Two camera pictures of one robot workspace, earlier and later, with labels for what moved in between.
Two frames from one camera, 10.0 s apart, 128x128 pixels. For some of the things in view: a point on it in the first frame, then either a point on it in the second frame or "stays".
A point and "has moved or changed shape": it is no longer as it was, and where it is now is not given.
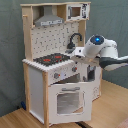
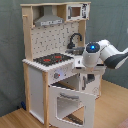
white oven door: [70, 102] has moved or changed shape
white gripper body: [79, 51] → [87, 59]
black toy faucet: [71, 45] stays
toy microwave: [78, 11] stays
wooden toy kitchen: [58, 88] stays
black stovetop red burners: [50, 59] stays
